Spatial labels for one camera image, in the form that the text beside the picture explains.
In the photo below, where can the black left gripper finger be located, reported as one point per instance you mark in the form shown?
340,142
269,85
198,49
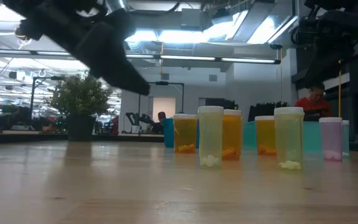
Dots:
110,65

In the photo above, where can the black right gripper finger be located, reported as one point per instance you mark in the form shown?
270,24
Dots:
325,68

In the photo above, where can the pink pill bottle white cap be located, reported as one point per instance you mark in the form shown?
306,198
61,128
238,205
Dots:
331,137

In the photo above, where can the pale teal pill bottle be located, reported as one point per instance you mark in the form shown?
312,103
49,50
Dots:
346,137

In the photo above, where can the yellow-green bottle oval pills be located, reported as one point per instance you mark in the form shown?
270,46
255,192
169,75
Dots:
289,137

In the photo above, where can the orange pill bottle white cap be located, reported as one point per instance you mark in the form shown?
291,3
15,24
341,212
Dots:
232,133
264,133
185,133

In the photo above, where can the dark background robot arm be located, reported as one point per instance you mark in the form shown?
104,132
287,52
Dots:
135,119

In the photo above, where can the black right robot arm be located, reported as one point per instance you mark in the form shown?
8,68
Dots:
346,6

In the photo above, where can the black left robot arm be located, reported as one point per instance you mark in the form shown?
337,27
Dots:
20,6

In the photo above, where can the translucent teal plastic bin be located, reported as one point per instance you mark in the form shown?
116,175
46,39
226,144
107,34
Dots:
311,137

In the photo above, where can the blue plastic bin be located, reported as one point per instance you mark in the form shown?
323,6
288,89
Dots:
168,133

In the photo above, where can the person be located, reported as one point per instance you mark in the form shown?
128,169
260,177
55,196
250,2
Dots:
158,126
309,105

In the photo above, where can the green leafy plant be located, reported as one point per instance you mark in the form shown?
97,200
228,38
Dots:
76,96

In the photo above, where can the red background item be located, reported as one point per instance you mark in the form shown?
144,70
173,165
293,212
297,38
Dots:
115,124

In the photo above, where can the dark plant pot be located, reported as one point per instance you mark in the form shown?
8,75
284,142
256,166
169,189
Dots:
81,129

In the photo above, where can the long ceiling light bar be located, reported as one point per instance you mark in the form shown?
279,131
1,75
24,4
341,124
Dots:
247,60

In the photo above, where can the black cabinet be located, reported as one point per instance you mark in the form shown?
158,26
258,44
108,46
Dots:
219,102

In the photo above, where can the yellow-green bottle round pills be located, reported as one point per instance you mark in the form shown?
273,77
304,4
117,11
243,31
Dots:
210,137

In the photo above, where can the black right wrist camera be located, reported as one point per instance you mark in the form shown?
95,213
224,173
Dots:
304,31

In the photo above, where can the black gantry frame with camera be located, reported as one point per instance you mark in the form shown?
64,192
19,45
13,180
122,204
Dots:
162,83

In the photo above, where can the thin black metal frame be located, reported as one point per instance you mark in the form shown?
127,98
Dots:
32,93

